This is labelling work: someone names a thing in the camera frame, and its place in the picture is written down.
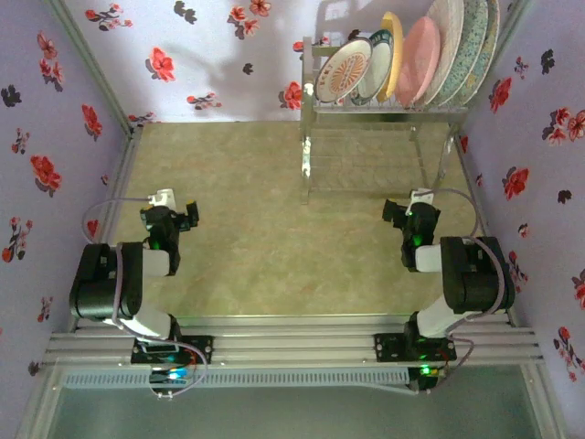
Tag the steel dish rack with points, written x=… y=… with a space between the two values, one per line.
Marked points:
x=365 y=112

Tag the aluminium side rail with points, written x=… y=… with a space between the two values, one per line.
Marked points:
x=123 y=174
x=473 y=183

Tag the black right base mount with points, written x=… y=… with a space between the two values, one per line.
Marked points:
x=386 y=347

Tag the pink plate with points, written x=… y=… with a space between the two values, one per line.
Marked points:
x=418 y=64

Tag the white plate orange sunburst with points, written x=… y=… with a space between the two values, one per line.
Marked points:
x=343 y=71

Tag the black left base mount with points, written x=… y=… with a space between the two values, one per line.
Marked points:
x=203 y=350

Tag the yellow plate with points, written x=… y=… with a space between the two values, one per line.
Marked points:
x=396 y=41

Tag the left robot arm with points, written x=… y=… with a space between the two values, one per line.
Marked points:
x=98 y=283

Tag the aluminium corner post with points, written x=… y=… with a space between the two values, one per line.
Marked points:
x=91 y=59
x=512 y=27

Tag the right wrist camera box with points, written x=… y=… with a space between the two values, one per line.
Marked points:
x=421 y=196

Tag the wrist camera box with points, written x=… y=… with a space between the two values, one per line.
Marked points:
x=162 y=197
x=421 y=196

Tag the colourful patterned rim plate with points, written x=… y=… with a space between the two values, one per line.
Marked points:
x=492 y=36

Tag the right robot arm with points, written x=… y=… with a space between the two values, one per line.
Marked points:
x=477 y=279

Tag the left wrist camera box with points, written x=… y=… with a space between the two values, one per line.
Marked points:
x=162 y=197

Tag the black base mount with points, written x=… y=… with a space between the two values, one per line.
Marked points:
x=203 y=350
x=386 y=347

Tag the right circuit board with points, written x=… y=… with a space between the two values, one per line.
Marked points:
x=427 y=372

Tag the left circuit board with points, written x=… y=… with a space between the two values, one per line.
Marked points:
x=171 y=375

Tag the aluminium rail beam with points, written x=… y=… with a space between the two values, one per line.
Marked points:
x=292 y=343

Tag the blue speckled plate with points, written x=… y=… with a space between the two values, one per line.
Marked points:
x=471 y=46

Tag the circuit board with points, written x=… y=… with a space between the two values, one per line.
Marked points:
x=427 y=372
x=171 y=375

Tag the white plate green rim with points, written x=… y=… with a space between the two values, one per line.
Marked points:
x=381 y=59

